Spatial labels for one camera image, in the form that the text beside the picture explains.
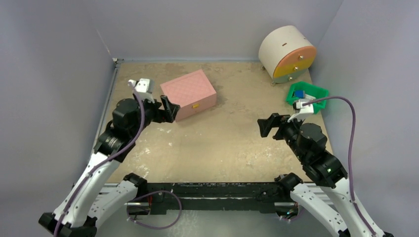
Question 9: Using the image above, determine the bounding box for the blue block in bin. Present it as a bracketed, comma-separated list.
[293, 90, 305, 99]

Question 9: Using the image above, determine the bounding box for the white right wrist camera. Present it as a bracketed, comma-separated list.
[287, 99, 314, 122]

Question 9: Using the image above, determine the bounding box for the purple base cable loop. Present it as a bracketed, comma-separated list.
[126, 192, 182, 231]

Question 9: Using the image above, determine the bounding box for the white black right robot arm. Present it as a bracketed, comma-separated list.
[257, 113, 392, 237]

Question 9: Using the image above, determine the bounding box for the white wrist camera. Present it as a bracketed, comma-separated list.
[287, 99, 314, 122]
[128, 78, 155, 103]

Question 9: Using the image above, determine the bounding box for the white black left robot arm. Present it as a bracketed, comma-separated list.
[39, 95, 180, 237]

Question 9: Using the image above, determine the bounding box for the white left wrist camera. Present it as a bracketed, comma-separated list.
[128, 78, 155, 103]

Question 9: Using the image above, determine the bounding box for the aluminium table frame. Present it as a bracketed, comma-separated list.
[91, 58, 124, 154]

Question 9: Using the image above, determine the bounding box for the pink jewelry box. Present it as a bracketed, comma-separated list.
[160, 70, 217, 122]

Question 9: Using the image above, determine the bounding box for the green plastic bin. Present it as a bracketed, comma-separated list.
[285, 81, 329, 105]

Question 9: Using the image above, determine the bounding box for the round white drawer cabinet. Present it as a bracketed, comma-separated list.
[258, 25, 317, 85]

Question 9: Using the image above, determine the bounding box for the white tool in bin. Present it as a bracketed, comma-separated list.
[304, 94, 317, 101]

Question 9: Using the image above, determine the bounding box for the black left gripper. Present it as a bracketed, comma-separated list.
[130, 94, 179, 138]

